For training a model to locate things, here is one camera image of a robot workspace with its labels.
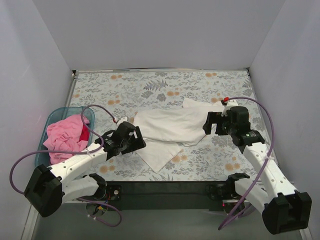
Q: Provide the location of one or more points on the red garment in basket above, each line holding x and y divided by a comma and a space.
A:
85, 134

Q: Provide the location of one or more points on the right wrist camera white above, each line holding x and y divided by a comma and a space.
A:
228, 102

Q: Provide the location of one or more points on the pink t shirt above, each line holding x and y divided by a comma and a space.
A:
63, 137

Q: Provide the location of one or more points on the white t shirt robot print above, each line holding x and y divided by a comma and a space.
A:
163, 130

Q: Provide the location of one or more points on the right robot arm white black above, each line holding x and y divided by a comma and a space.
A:
282, 206

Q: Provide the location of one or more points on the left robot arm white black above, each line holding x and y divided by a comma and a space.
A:
50, 187

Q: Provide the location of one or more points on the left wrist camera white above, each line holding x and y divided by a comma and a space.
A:
120, 120

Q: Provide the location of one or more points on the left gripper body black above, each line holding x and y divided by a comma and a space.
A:
136, 139

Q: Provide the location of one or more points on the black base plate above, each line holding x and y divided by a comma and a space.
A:
169, 195

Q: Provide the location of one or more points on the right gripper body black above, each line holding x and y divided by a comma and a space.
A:
213, 122

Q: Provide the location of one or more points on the floral table cloth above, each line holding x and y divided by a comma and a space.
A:
124, 94

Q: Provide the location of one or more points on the teal plastic basket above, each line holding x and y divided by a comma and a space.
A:
58, 115

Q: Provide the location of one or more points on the aluminium frame rail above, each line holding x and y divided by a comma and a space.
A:
77, 220

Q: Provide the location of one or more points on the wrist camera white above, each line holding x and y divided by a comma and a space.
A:
120, 120
228, 102

